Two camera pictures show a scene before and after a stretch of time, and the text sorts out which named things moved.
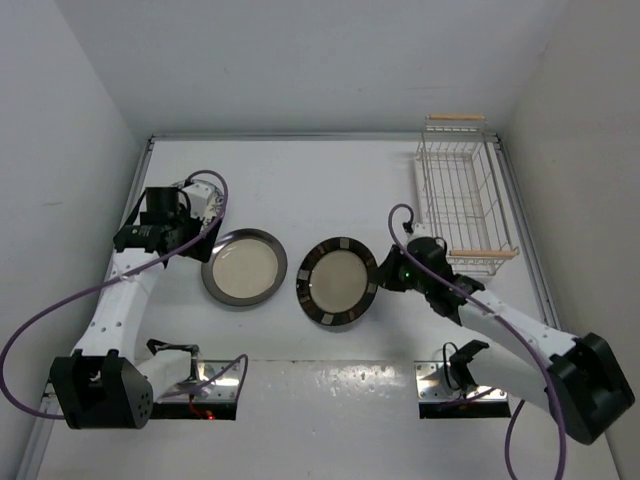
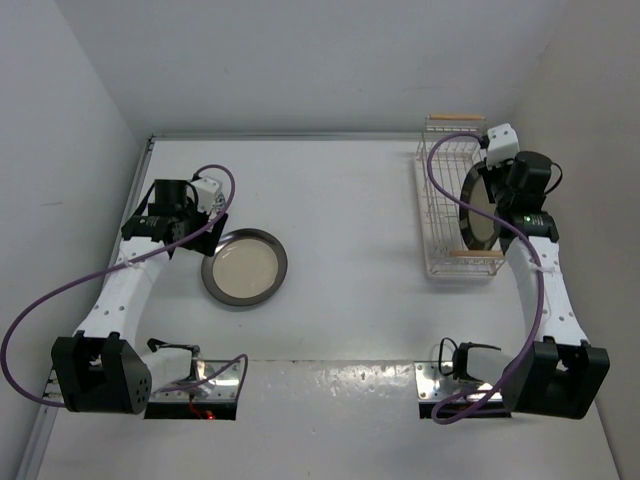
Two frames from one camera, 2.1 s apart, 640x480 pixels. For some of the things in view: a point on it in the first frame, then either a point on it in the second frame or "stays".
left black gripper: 201,250 stays
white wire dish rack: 463,195 stays
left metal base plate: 225,388 stays
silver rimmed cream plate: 246,267 stays
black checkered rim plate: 337,281 → 479,229
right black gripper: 386,272 → 490,173
